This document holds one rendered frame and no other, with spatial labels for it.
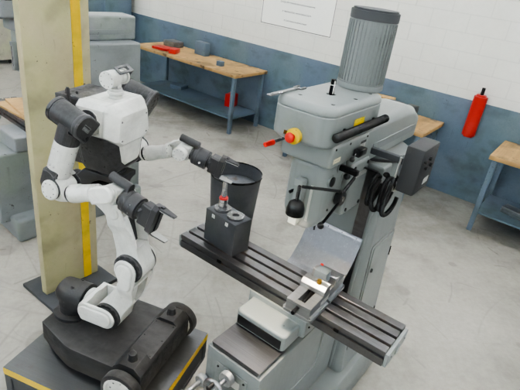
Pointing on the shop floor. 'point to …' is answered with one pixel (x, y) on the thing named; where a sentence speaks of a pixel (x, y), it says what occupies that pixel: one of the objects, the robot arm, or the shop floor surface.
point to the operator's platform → (175, 365)
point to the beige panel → (23, 25)
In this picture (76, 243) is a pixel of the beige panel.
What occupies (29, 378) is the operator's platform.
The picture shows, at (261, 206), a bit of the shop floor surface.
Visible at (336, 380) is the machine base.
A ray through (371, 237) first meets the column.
